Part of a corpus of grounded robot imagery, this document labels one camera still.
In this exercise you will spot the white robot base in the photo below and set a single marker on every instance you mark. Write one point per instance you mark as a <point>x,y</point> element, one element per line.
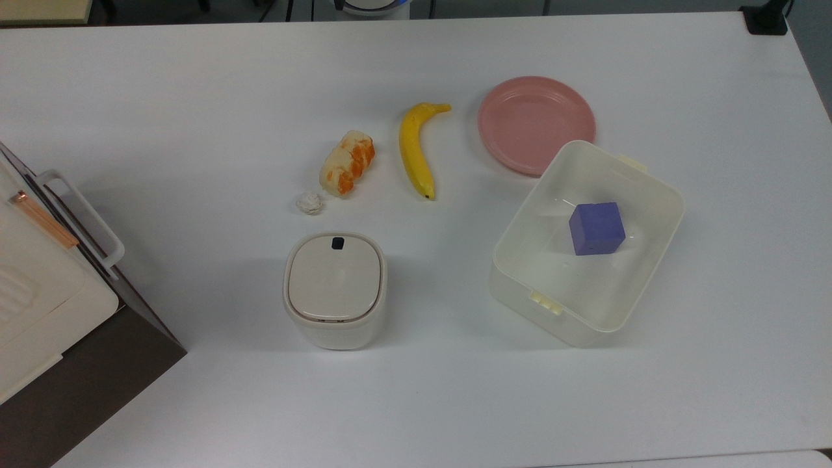
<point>374,8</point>

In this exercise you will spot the purple cube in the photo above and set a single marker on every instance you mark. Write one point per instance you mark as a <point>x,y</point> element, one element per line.
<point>597,227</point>

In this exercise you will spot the yellow banana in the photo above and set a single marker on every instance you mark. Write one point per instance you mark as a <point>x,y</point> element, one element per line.
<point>413,156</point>

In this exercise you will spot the brown drawer box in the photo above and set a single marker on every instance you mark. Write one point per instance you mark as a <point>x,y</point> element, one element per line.
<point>97,364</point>

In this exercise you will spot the cream trash can lid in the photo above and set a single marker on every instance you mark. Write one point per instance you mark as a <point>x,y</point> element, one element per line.
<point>331,279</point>

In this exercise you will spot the small white paper ball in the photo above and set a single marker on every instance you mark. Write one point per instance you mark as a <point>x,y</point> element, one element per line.
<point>310,203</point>

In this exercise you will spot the pink round plate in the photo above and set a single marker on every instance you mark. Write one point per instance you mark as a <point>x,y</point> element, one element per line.
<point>526,123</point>

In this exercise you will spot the black table clamp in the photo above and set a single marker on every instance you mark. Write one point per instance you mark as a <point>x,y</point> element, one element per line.
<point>767,23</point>

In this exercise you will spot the cream and orange bread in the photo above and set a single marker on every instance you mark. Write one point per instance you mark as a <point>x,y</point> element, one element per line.
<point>344,166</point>

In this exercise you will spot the white square trash can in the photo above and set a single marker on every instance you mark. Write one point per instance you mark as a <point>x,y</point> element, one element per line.
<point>338,335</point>

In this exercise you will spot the cream mini cabinet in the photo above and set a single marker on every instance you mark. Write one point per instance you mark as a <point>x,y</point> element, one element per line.
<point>39,286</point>

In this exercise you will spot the white plastic storage bin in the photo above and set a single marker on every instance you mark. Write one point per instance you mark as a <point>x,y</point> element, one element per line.
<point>552,279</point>

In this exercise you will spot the beige side table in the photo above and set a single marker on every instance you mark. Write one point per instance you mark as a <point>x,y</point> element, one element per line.
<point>39,10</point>

